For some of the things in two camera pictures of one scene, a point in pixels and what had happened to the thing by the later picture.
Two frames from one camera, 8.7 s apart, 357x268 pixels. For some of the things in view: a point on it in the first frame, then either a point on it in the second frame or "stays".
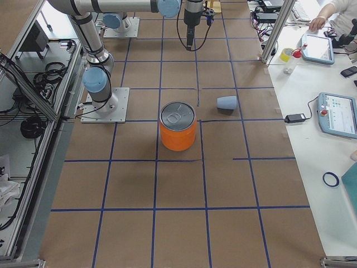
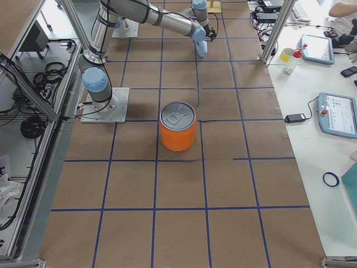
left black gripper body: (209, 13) to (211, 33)
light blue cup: (228, 103) to (202, 48)
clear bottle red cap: (290, 64) stays
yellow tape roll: (285, 54) stays
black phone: (349, 71) stays
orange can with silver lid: (178, 121) stays
